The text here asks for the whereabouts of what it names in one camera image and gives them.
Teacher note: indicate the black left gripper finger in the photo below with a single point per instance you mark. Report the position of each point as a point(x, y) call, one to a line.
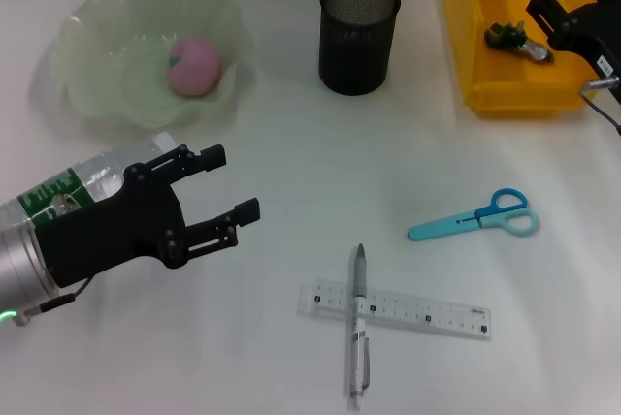
point(213, 155)
point(247, 210)

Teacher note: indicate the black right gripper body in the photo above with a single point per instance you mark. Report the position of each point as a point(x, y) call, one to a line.
point(597, 32)

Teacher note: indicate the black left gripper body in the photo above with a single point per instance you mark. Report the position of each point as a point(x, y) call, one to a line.
point(116, 231)

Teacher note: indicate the green plastic wrapper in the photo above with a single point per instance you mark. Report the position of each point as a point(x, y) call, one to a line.
point(509, 37)

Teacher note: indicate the clear green-label water bottle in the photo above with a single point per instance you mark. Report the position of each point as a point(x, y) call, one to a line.
point(97, 177)

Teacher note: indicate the pink toy peach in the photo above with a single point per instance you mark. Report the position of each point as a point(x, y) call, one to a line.
point(194, 71)

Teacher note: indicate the grey white pen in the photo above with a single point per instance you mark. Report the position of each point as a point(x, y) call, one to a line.
point(358, 337)

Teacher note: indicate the translucent green fruit plate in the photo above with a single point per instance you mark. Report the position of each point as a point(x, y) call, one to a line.
point(121, 12)

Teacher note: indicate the black mesh pen holder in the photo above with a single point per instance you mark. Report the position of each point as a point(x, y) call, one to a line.
point(359, 56)

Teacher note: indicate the blue scissors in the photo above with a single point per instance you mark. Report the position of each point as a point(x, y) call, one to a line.
point(436, 231)

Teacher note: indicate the clear plastic ruler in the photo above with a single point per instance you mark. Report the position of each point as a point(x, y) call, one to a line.
point(417, 313)

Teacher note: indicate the yellow plastic bin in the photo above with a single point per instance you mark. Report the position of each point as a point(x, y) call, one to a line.
point(485, 90)

